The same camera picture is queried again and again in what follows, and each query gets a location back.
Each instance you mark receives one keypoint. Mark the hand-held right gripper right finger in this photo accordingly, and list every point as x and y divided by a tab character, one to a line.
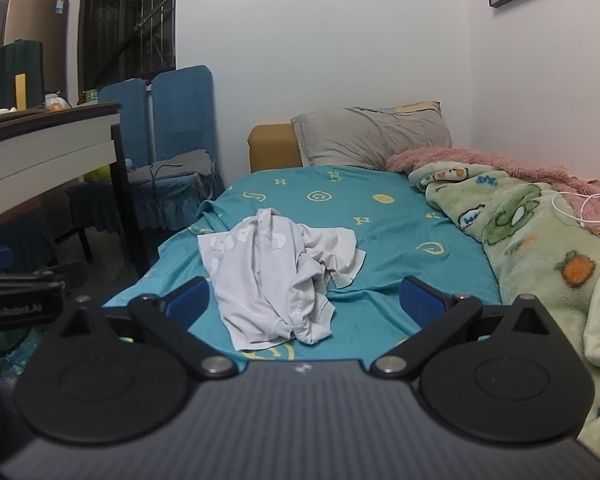
421	300

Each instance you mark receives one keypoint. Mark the mustard yellow cushion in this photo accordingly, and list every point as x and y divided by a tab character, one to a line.
272	147

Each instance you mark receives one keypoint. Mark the grey cloth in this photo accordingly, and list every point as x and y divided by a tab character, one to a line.
180	165

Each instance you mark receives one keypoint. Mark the white t-shirt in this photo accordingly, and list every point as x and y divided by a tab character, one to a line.
260	280

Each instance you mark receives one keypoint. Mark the dark green bag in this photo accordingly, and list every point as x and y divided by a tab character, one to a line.
10	65

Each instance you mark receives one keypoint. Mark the grey pillow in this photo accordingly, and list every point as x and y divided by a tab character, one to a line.
370	135

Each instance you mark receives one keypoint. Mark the pink fluffy blanket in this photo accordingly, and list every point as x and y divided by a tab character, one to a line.
445	157

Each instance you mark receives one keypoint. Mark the white and black desk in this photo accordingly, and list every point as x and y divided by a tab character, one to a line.
40	152

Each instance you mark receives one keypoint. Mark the teal printed bed sheet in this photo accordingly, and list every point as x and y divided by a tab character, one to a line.
380	240

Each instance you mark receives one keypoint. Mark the green printed fleece blanket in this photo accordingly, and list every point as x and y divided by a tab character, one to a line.
525	245

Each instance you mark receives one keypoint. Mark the yellow-green ball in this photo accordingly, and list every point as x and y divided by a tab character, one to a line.
97	175

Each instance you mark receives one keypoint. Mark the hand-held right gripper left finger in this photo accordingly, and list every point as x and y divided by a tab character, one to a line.
189	300

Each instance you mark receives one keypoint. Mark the dark window grille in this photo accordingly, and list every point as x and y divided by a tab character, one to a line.
125	20

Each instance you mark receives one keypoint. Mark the cardboard box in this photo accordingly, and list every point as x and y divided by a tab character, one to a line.
45	35

